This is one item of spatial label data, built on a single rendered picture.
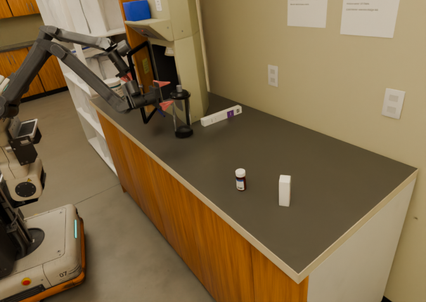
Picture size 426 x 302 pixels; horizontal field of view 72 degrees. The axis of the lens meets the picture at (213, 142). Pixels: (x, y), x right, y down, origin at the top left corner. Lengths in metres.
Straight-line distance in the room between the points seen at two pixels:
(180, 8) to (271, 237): 1.13
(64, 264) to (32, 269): 0.18
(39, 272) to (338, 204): 1.73
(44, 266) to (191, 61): 1.49
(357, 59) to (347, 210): 0.62
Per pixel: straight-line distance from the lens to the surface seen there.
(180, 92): 1.50
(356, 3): 1.35
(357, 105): 1.42
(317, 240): 0.99
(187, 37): 1.60
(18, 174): 1.98
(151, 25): 1.51
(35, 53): 1.61
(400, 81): 1.32
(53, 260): 2.16
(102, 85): 1.46
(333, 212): 1.09
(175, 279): 2.11
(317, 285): 1.06
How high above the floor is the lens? 1.67
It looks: 29 degrees down
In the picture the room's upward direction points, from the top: 7 degrees counter-clockwise
